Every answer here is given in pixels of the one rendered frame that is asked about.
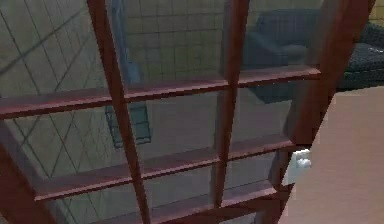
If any red-brown glass pane door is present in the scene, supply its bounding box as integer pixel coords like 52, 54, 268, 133
0, 0, 378, 224

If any dark grey sofa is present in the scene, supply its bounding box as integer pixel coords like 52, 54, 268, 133
241, 8, 384, 104

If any blue wire basket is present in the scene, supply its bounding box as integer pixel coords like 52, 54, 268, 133
104, 103, 153, 150

